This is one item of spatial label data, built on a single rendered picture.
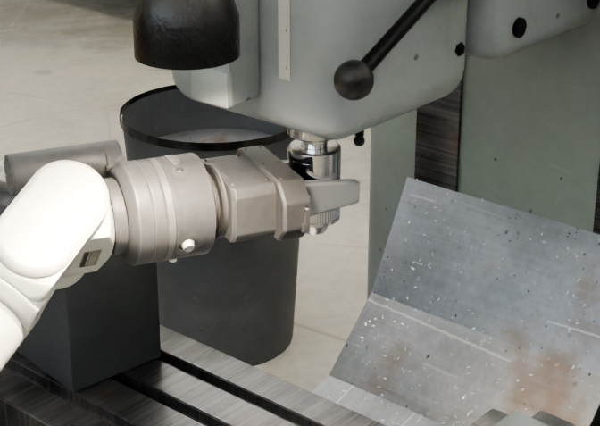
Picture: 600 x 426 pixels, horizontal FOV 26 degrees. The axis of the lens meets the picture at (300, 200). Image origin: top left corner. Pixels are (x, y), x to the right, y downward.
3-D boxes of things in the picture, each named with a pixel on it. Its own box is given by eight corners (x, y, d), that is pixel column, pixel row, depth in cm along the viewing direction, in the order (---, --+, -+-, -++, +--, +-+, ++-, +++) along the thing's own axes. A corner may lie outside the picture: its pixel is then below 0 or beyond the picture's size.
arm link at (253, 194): (312, 164, 108) (176, 185, 103) (311, 270, 111) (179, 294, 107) (254, 119, 118) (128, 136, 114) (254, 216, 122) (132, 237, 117)
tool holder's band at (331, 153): (340, 146, 117) (341, 136, 117) (340, 165, 113) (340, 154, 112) (288, 146, 117) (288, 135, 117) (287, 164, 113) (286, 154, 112)
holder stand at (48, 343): (72, 394, 141) (59, 226, 134) (-28, 322, 156) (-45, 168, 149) (162, 357, 149) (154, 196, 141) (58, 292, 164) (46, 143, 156)
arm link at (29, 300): (126, 186, 104) (30, 313, 97) (108, 234, 112) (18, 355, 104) (57, 142, 104) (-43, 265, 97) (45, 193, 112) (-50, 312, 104)
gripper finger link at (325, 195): (355, 205, 116) (291, 216, 113) (356, 171, 115) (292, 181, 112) (363, 212, 114) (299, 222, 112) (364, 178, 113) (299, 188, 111)
